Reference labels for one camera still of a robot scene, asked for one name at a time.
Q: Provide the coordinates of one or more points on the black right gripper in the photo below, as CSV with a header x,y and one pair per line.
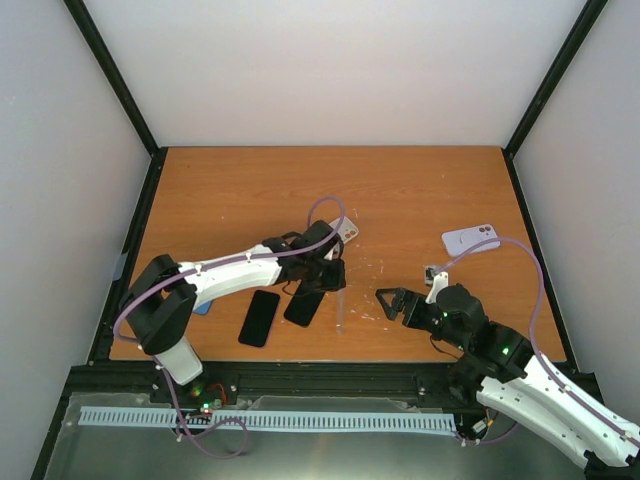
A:
x,y
412,302

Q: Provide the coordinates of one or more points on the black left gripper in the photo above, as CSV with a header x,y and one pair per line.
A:
x,y
337,281

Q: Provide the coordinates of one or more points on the black smartphone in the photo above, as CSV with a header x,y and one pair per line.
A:
x,y
259,319
303,307

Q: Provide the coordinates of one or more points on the beige silicone phone case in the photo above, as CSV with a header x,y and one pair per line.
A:
x,y
347,231

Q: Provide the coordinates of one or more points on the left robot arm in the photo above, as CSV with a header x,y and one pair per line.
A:
x,y
159,304

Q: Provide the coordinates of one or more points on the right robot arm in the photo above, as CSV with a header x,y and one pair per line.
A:
x,y
500,369

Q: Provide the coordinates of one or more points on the lilac phone case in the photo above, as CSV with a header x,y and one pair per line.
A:
x,y
458,241

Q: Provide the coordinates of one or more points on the blue smartphone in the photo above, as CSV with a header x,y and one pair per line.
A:
x,y
203,309

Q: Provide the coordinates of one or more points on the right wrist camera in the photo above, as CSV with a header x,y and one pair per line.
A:
x,y
430,273

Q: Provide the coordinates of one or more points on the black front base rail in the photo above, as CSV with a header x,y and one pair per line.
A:
x,y
424,385

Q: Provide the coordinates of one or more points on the light blue cable duct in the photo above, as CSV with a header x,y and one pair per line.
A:
x,y
272,421

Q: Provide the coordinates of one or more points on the black left frame post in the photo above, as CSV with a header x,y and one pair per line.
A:
x,y
87,27

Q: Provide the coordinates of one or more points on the black frame post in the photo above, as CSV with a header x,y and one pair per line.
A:
x,y
577,35
87,27

